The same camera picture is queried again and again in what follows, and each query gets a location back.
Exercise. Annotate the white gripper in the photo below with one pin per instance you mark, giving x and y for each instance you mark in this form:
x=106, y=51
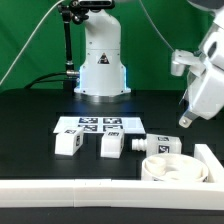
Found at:
x=205, y=94

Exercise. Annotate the white round stool seat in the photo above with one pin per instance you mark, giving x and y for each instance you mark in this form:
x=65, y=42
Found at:
x=173, y=168

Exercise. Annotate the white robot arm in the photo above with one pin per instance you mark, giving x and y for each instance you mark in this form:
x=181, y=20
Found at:
x=211, y=49

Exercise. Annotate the white marker sheet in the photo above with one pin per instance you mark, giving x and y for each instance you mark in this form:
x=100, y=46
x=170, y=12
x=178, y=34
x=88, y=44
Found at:
x=131, y=125

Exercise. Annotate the white L-shaped fence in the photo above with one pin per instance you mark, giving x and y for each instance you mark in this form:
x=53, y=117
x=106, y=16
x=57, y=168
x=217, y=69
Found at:
x=120, y=193

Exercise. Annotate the black camera stand pole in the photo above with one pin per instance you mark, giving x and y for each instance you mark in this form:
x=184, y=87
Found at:
x=68, y=40

